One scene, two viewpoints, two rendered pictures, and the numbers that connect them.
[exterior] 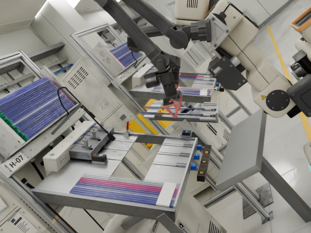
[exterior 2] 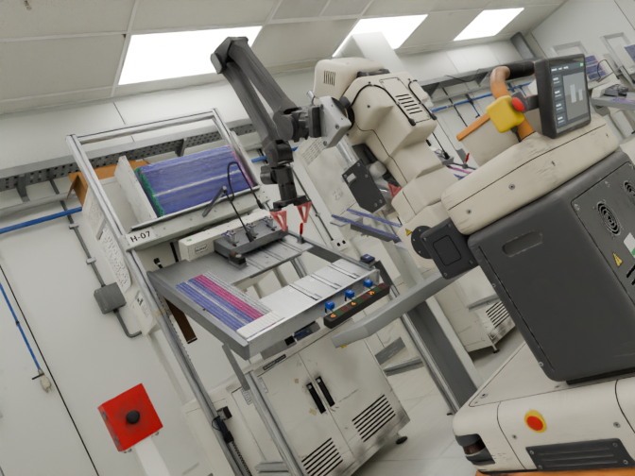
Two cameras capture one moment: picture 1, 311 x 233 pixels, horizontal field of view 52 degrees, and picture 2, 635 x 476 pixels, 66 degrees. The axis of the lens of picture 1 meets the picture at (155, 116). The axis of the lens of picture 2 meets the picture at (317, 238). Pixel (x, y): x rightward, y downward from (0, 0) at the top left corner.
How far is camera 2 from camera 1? 0.96 m
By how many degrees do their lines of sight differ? 28
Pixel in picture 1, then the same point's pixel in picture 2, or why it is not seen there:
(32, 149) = (166, 228)
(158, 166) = (291, 290)
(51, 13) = (352, 51)
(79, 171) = (208, 267)
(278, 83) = (427, 216)
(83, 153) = (224, 247)
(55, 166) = (187, 254)
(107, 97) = (342, 185)
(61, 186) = (177, 277)
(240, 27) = (387, 120)
